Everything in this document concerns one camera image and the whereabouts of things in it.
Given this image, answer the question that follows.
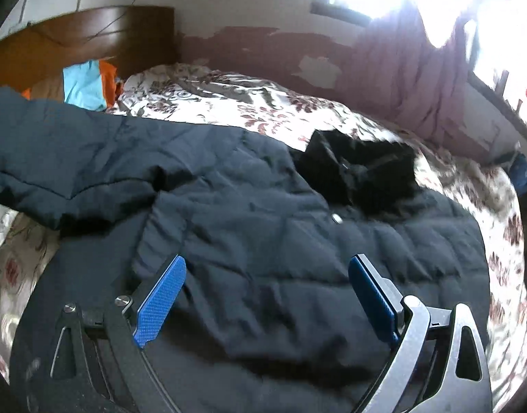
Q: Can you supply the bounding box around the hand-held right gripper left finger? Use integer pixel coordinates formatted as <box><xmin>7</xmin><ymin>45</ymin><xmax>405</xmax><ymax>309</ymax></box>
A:
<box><xmin>49</xmin><ymin>255</ymin><xmax>187</xmax><ymax>413</ymax></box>

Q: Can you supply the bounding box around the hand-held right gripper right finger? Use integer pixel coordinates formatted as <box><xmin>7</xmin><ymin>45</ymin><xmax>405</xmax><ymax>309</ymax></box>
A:
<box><xmin>348</xmin><ymin>255</ymin><xmax>493</xmax><ymax>413</ymax></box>

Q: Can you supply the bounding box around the dark navy padded jacket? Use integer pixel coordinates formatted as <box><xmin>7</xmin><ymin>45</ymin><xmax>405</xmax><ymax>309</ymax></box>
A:
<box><xmin>0</xmin><ymin>86</ymin><xmax>492</xmax><ymax>413</ymax></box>

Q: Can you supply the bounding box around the dark blue object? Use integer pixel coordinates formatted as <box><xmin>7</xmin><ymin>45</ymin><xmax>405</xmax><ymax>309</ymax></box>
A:
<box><xmin>508</xmin><ymin>152</ymin><xmax>527</xmax><ymax>195</ymax></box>

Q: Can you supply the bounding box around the floral satin bedspread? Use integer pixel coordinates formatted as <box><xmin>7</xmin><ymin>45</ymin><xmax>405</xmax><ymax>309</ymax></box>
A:
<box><xmin>0</xmin><ymin>62</ymin><xmax>527</xmax><ymax>396</ymax></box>

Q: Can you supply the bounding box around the orange and light blue cloth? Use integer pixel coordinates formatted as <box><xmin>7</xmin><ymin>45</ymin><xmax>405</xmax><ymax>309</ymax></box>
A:
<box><xmin>20</xmin><ymin>59</ymin><xmax>124</xmax><ymax>113</ymax></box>

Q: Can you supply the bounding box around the pink curtain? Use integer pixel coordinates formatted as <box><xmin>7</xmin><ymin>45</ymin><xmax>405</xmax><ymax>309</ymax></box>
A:
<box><xmin>354</xmin><ymin>4</ymin><xmax>505</xmax><ymax>164</ymax></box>

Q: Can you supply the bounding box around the wooden headboard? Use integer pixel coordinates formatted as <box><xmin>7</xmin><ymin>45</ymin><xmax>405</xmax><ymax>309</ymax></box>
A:
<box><xmin>0</xmin><ymin>5</ymin><xmax>176</xmax><ymax>95</ymax></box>

